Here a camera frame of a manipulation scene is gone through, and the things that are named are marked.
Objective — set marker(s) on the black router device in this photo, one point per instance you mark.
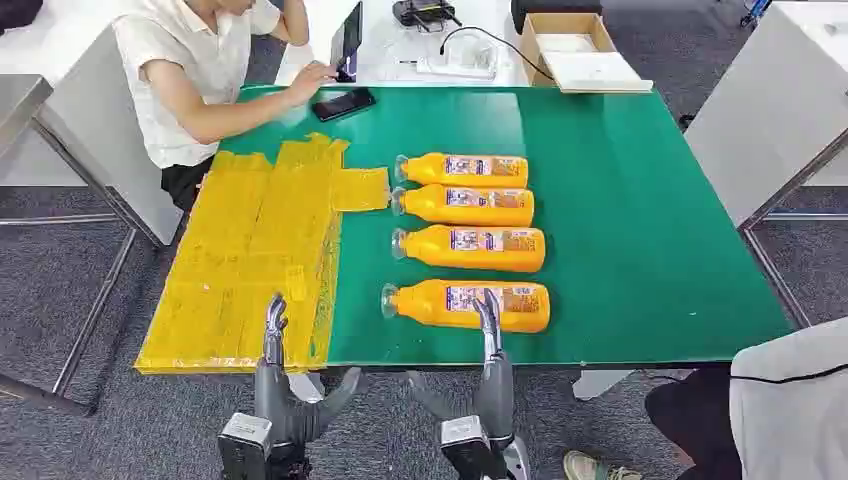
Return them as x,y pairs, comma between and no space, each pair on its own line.
424,12

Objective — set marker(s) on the yellow plastic sheet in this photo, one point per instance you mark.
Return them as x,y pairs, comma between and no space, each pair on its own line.
225,278

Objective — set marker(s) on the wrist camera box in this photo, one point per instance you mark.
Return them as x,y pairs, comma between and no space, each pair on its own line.
244,444
467,447

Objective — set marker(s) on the white table leg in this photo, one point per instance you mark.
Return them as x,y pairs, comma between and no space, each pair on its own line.
596,383
308,385

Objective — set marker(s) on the orange drink bottle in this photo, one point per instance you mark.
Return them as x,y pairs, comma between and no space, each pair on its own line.
424,205
424,171
424,306
427,248

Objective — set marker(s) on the black tablet screen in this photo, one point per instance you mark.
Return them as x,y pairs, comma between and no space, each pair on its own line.
346,40

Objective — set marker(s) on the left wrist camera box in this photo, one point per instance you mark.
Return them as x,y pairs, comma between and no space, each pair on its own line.
244,444

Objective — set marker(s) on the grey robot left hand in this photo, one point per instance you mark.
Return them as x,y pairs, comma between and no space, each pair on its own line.
285,404

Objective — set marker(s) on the green table mat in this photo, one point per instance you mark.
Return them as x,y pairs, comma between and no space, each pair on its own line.
629,232

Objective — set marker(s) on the white flat board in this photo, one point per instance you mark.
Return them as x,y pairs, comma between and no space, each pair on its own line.
596,69

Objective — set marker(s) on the open cardboard box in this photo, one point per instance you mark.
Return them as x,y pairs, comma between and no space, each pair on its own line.
530,46

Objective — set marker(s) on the white table with metal frame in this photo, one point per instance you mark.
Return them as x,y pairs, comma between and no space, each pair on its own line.
775,99

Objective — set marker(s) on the steel table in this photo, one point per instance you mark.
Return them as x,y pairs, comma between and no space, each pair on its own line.
20,99

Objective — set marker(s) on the seated person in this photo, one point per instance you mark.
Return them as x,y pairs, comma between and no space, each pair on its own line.
185,66

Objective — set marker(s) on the black smartphone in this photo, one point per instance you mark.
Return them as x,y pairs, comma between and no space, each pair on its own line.
343,104

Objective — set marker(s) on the blue object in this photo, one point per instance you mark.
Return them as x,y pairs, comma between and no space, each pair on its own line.
755,10

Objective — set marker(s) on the black bag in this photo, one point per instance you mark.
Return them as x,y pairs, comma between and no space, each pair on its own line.
16,12

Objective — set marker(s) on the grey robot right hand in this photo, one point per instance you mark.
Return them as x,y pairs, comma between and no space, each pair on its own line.
497,397

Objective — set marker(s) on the standing person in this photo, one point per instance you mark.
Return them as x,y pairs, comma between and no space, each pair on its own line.
788,411

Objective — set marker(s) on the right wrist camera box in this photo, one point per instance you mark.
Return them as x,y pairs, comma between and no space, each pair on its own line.
467,447

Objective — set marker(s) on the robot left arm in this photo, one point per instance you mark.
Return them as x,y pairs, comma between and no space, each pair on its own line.
291,464

